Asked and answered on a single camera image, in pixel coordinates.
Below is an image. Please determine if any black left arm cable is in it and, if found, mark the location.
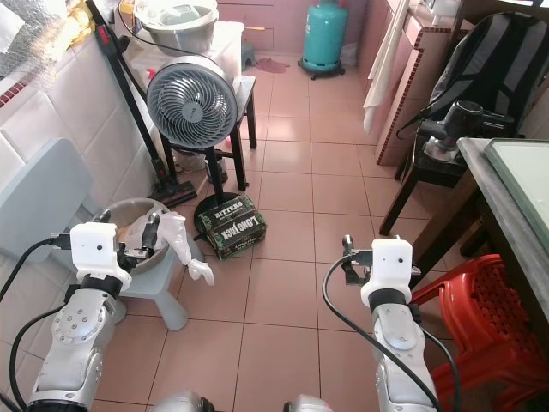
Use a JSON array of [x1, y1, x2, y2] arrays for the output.
[[0, 232, 71, 412]]

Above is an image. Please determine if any dark wooden stool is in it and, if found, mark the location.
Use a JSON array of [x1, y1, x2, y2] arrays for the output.
[[379, 146, 481, 237]]

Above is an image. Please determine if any brown tiled counter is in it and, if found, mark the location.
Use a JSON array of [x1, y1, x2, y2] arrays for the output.
[[373, 0, 473, 168]]

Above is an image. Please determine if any grey wooden table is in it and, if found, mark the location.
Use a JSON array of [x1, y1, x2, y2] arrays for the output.
[[407, 137, 549, 344]]

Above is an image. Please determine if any white side table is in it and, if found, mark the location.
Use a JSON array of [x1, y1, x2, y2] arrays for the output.
[[129, 21, 260, 190]]

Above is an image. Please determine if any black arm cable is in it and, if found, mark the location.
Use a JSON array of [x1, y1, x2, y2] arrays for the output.
[[0, 232, 71, 412], [322, 257, 464, 412]]

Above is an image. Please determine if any pink cabinet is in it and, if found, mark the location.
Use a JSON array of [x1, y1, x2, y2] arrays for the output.
[[217, 0, 308, 54]]

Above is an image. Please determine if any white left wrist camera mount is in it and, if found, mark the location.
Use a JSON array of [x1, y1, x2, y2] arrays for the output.
[[69, 221, 130, 280]]

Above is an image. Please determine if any white round basin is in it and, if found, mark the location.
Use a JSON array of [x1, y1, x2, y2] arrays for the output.
[[135, 0, 220, 54]]

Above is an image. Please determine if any teal gas cylinder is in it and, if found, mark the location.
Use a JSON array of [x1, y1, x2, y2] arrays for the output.
[[299, 0, 350, 81]]

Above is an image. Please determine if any grey robot leg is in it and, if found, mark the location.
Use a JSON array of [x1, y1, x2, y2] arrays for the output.
[[150, 391, 215, 412], [281, 395, 335, 412]]

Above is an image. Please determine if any white green-edged cutting board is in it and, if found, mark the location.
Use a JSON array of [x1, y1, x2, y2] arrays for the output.
[[483, 137, 549, 231]]

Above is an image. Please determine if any grey robot left leg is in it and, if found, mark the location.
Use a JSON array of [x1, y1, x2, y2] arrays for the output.
[[150, 391, 215, 412]]

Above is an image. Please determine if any red plastic chair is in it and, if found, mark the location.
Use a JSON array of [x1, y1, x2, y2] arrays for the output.
[[410, 253, 549, 412]]

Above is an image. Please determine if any white hanging towel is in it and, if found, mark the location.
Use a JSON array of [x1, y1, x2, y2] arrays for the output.
[[362, 0, 411, 134]]

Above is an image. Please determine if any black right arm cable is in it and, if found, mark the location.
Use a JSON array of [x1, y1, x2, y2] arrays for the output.
[[322, 257, 464, 412]]

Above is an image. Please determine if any white rubber glove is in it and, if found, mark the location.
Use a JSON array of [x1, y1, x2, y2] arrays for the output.
[[160, 212, 215, 288]]

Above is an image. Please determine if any black stick vacuum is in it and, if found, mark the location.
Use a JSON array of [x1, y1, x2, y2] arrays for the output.
[[84, 0, 196, 209]]

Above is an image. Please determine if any grey robot right leg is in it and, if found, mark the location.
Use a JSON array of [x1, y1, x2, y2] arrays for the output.
[[281, 395, 335, 412]]

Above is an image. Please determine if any grey round standing fan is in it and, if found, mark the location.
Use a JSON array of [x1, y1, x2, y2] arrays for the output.
[[146, 55, 258, 220]]

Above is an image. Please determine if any black backpack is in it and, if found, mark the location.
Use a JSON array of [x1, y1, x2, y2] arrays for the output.
[[420, 12, 549, 138]]

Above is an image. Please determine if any black handheld vacuum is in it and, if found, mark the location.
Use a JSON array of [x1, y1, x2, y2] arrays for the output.
[[419, 99, 520, 164]]

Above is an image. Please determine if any round metal dish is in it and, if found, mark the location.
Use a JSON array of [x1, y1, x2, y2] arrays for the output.
[[94, 197, 181, 276]]

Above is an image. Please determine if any black printed cardboard box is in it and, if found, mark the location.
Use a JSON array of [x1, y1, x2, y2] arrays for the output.
[[196, 194, 267, 261]]

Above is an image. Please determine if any red floor rag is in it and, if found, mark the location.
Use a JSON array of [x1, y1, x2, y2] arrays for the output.
[[254, 57, 291, 75]]

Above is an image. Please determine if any pale blue plastic chair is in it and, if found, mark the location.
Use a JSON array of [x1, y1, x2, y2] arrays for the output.
[[0, 137, 191, 333]]

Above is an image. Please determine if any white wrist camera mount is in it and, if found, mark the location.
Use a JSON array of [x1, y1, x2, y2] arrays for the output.
[[69, 221, 130, 280], [360, 238, 413, 293]]

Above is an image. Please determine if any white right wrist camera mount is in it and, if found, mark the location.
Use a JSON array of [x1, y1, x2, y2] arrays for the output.
[[360, 238, 413, 293]]

